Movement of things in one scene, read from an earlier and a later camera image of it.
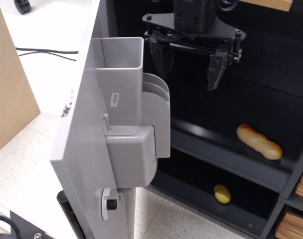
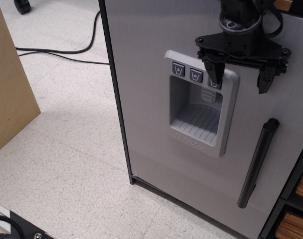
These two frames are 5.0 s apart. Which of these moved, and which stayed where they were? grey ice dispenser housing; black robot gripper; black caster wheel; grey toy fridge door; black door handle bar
Moved: black door handle bar; black robot gripper; grey ice dispenser housing; grey toy fridge door
Stayed: black caster wheel
